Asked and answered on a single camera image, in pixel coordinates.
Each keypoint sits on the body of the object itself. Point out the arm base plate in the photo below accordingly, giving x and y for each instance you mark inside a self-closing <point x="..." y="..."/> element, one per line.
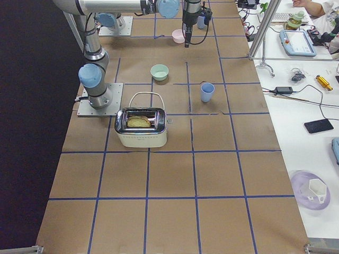
<point x="120" y="29"/>
<point x="109" y="106"/>

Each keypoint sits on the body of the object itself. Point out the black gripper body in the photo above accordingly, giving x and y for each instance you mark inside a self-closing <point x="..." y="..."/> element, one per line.
<point x="189" y="16"/>

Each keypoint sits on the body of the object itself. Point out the toast slice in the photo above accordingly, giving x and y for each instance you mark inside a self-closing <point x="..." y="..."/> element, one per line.
<point x="138" y="121"/>

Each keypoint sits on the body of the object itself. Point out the black smartphone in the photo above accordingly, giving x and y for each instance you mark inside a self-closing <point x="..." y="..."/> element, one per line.
<point x="318" y="126"/>

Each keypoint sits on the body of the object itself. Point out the black power adapter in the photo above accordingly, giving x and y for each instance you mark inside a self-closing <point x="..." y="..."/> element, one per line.
<point x="283" y="90"/>

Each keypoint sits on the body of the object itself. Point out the green bowl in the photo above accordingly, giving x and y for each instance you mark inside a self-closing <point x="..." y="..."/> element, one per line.
<point x="159" y="72"/>

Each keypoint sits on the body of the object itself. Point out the white hexagonal cup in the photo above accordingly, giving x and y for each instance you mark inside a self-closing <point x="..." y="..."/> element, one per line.
<point x="317" y="191"/>

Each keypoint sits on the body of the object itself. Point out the metal stand foot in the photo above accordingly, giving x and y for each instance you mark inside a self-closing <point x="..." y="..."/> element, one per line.
<point x="263" y="63"/>

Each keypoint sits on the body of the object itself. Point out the white keyboard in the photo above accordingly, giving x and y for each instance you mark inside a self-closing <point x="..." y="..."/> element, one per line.
<point x="278" y="18"/>

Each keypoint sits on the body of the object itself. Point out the aluminium frame post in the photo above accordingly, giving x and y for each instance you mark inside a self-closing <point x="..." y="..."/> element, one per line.
<point x="268" y="16"/>

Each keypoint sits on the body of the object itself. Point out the person forearm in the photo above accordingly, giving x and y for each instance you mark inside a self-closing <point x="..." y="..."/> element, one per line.
<point x="312" y="8"/>

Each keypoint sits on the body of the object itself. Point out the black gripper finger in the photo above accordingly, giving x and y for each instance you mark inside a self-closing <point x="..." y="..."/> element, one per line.
<point x="187" y="35"/>

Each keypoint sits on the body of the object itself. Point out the blue teach pendant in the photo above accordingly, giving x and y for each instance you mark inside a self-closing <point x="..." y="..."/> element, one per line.
<point x="297" y="43"/>

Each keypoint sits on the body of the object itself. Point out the pink bowl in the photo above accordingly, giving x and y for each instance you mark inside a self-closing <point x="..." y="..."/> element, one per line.
<point x="177" y="36"/>

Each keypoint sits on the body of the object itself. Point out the cream white toaster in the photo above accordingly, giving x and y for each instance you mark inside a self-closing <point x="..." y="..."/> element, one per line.
<point x="152" y="137"/>

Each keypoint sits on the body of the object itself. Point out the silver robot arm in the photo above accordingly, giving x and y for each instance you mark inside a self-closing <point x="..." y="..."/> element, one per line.
<point x="92" y="74"/>

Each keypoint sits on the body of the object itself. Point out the gold cylindrical tool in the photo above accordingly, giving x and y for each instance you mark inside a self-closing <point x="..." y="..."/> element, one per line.
<point x="324" y="83"/>

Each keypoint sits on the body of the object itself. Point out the green jar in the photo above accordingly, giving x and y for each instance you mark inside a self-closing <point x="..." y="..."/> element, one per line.
<point x="294" y="21"/>

